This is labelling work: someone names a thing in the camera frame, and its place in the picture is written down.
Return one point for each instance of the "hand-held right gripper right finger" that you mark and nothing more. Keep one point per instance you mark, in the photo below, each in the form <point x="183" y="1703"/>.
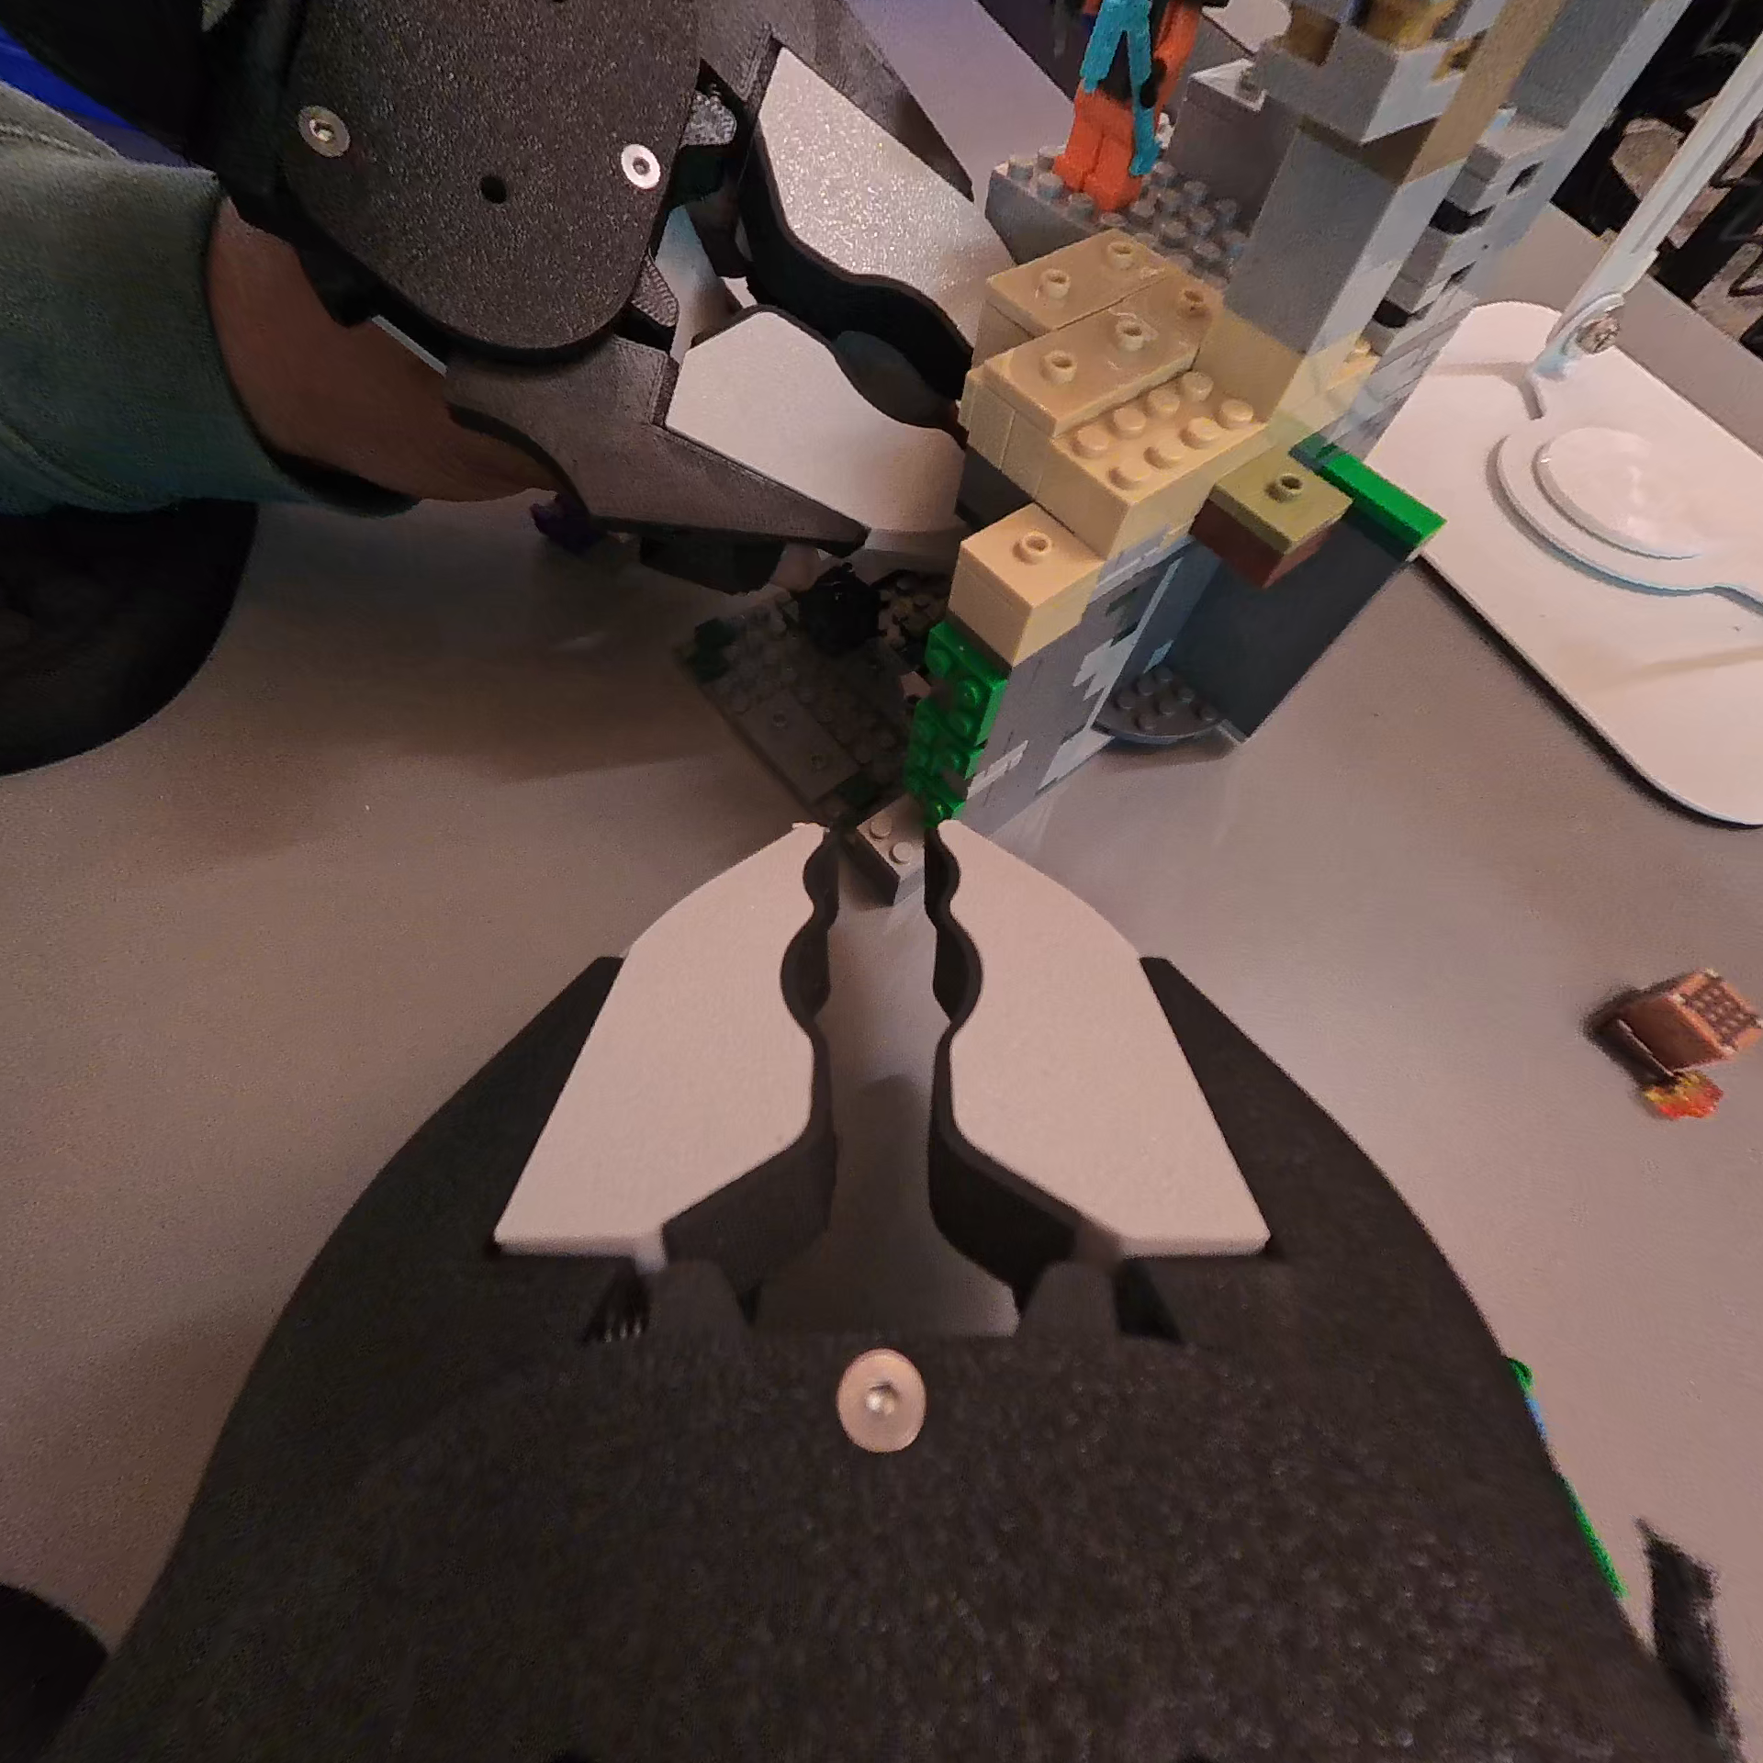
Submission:
<point x="1103" y="1103"/>

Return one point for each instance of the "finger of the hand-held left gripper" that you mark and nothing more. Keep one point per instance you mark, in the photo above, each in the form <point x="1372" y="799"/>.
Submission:
<point x="786" y="415"/>
<point x="867" y="194"/>

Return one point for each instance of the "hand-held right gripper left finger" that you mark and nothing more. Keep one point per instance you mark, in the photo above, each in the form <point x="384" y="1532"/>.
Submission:
<point x="661" y="1087"/>

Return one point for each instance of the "blue green zombie minifigure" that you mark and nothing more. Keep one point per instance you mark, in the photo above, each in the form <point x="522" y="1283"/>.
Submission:
<point x="565" y="523"/>
<point x="1520" y="1376"/>

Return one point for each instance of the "toy brick building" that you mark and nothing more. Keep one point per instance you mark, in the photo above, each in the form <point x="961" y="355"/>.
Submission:
<point x="1142" y="442"/>

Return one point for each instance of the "grey desk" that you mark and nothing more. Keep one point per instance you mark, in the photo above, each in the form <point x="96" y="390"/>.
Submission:
<point x="344" y="895"/>

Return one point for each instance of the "person's left hand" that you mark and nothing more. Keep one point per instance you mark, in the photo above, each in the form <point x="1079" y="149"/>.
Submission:
<point x="344" y="400"/>

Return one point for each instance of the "orange toy minifigure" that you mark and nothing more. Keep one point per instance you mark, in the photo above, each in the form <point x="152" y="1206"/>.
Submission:
<point x="1109" y="136"/>

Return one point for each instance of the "small brown brick crate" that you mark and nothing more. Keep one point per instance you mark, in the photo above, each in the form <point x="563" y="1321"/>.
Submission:
<point x="1689" y="1026"/>

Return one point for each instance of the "white lamp base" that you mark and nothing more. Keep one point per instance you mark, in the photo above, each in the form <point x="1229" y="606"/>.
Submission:
<point x="1625" y="648"/>

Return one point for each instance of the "dark cloth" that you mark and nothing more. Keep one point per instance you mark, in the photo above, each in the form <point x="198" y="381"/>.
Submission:
<point x="41" y="1679"/>

